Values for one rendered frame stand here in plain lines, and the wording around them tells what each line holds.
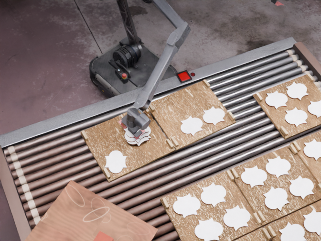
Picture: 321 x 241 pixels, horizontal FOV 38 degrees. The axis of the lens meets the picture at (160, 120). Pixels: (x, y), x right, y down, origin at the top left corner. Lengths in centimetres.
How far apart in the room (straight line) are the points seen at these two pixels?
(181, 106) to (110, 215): 84
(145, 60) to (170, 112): 124
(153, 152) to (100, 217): 52
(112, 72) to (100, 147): 132
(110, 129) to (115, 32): 193
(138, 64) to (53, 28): 103
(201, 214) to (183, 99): 73
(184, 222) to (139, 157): 43
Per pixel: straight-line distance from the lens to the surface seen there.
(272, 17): 488
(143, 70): 381
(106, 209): 231
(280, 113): 289
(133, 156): 257
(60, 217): 231
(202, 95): 285
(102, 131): 265
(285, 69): 316
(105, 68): 384
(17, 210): 246
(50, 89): 404
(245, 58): 314
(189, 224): 242
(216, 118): 275
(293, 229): 253
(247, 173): 260
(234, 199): 252
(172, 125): 269
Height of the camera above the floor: 316
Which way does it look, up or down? 55 degrees down
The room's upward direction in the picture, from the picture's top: 8 degrees clockwise
